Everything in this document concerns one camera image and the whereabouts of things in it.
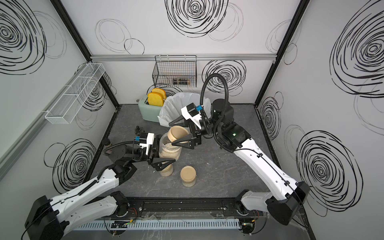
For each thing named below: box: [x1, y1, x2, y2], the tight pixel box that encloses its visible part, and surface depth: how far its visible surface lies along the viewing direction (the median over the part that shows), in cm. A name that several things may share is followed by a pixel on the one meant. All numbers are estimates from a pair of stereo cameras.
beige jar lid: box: [167, 125, 190, 143], surface depth 55 cm
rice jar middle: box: [180, 165, 197, 187], surface depth 77 cm
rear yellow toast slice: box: [152, 88, 167, 100], surface depth 100 cm
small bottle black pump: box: [135, 125, 146, 137], surface depth 93 cm
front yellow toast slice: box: [147, 92, 164, 107], surface depth 99 cm
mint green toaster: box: [138, 96, 163, 123], surface depth 103 cm
